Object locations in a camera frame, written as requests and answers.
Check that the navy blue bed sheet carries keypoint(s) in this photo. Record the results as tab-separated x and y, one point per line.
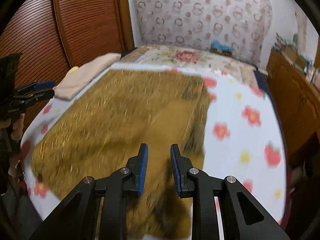
262	84

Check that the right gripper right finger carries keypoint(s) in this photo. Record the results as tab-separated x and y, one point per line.
221	201

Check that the person's left hand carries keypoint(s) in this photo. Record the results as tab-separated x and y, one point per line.
17	124

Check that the cardboard box on sideboard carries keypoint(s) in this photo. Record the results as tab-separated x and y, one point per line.
294	58

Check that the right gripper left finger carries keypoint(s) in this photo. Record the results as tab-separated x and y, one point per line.
96	208

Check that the brown louvered wardrobe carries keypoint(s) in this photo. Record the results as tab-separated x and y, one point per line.
52	36

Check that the white strawberry print blanket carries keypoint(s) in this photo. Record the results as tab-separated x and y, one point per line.
242	138

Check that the cardboard box with blue cloth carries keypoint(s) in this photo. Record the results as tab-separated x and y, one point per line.
218	48

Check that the wooden sideboard cabinet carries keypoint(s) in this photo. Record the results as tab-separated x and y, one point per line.
296	100

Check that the brown gold patterned garment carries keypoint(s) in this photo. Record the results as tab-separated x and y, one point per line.
106	126

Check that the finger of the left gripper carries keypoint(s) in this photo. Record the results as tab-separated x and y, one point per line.
32	99
35	86

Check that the beige pillow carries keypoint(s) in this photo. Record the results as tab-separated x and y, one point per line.
74	81

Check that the yellow plush toy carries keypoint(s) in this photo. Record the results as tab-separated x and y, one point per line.
72	69

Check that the pink circle pattern curtain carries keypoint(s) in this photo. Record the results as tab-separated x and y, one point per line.
241	25

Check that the floral bedspread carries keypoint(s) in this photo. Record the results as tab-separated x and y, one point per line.
179	57

